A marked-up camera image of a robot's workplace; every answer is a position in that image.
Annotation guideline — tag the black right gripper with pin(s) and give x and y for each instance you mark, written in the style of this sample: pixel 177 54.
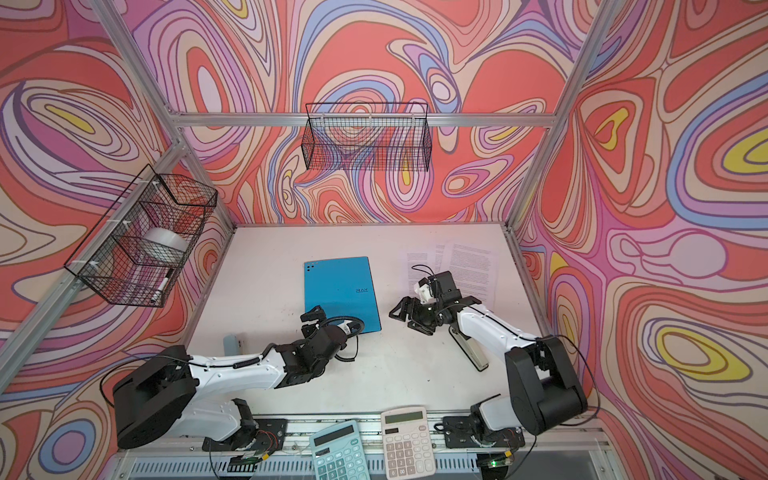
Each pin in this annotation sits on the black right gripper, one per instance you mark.
pixel 413 317

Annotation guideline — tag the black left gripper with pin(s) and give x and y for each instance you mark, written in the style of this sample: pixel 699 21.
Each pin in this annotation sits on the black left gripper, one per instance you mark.
pixel 309 332

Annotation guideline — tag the blue folder with black inside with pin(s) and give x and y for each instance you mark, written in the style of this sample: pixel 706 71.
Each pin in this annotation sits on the blue folder with black inside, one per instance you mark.
pixel 342 287

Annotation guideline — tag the printed white paper sheet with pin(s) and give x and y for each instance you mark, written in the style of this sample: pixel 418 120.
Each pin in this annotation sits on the printed white paper sheet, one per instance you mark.
pixel 474 270

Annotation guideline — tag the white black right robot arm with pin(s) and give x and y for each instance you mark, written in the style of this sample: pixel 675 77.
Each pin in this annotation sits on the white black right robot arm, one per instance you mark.
pixel 544 391

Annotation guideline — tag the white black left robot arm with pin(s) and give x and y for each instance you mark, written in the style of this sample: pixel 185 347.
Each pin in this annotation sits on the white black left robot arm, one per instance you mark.
pixel 176 394

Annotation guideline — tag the beige black stapler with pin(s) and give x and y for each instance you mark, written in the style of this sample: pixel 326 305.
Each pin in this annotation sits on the beige black stapler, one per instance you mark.
pixel 471 348

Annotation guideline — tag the light blue stapler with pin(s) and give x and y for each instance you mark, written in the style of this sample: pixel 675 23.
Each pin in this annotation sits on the light blue stapler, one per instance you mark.
pixel 232 345

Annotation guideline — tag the pink white calculator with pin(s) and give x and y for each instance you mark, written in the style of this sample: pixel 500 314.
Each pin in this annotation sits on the pink white calculator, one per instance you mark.
pixel 407 444

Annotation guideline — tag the teal calculator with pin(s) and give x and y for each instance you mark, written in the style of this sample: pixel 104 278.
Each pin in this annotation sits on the teal calculator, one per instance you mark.
pixel 338 454

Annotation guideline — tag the white tape roll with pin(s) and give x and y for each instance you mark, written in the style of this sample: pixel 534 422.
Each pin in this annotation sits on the white tape roll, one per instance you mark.
pixel 161 243

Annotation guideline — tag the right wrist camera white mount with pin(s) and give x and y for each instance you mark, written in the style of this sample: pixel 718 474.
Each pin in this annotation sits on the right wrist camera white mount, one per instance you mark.
pixel 438 288

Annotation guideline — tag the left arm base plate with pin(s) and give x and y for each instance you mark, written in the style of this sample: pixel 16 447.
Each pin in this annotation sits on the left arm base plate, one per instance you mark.
pixel 252 444

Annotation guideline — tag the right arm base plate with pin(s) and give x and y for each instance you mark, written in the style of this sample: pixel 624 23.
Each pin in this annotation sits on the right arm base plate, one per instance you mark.
pixel 498 447

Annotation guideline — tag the black wire basket back wall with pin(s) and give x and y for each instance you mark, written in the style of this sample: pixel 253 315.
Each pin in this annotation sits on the black wire basket back wall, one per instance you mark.
pixel 367 136

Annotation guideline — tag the black wire basket wall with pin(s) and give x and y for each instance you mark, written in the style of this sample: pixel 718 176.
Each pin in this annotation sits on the black wire basket wall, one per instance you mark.
pixel 116 268
pixel 367 136

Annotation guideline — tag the black wire basket left wall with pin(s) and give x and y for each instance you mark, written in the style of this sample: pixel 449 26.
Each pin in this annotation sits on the black wire basket left wall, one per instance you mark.
pixel 116 268

